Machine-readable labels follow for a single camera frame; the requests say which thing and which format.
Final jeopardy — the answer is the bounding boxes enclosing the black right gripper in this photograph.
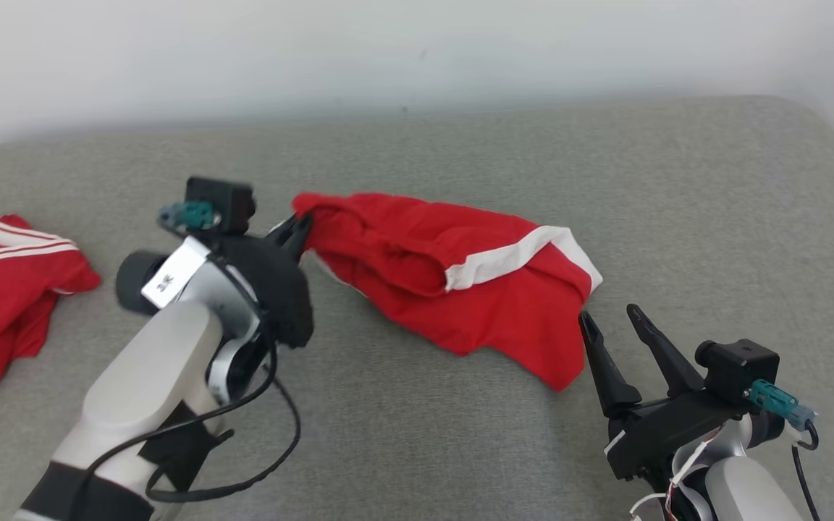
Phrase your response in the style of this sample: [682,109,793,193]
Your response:
[578,304,751,480]

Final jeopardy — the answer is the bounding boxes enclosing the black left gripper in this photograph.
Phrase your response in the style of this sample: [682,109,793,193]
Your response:
[214,215,314,350]

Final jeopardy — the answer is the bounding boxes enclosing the red shorts with white stripe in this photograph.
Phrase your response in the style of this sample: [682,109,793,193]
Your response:
[292,192,604,391]

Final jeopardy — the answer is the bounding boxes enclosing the red Bulls basketball jersey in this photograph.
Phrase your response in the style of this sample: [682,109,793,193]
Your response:
[0,214,101,407]

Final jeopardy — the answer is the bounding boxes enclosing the teal left camera connector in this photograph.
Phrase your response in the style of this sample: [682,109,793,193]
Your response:
[159,201,215,234]

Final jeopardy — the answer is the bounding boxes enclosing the teal camera connector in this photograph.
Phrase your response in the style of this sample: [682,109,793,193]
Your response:
[159,201,215,234]
[746,380,817,429]

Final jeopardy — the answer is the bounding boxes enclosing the teal right camera connector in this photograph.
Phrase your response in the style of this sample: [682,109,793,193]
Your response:
[746,380,817,429]

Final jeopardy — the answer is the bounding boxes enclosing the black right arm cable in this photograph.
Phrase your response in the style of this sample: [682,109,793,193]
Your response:
[792,420,823,521]

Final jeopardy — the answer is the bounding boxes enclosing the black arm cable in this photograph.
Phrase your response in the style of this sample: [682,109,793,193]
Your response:
[792,420,823,521]
[69,340,302,521]

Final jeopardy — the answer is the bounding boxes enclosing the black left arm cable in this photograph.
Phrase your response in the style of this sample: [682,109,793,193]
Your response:
[69,340,302,521]

